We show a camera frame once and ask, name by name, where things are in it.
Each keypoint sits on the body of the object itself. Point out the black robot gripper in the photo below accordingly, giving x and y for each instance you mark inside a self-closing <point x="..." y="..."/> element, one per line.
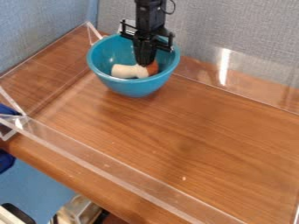
<point x="148" y="32"/>

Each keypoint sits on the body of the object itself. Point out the blue plastic bowl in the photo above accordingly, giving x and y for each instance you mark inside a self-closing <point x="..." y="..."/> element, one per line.
<point x="114" y="50"/>

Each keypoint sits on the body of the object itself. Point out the toy mushroom brown cap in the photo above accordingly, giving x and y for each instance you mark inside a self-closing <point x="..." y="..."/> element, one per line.
<point x="135" y="71"/>

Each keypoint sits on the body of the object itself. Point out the clear acrylic table barrier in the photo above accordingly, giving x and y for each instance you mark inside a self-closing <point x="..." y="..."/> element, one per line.
<point x="204" y="153"/>

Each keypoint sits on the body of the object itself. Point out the blue clamp at table edge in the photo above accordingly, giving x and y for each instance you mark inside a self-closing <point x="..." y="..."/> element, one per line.
<point x="7" y="159"/>

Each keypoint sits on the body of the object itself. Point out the black and white object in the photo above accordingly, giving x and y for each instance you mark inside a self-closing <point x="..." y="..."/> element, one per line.
<point x="11" y="215"/>

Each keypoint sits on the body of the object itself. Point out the metal frame under table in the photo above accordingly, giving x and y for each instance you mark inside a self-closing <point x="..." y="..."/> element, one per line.
<point x="79" y="211"/>

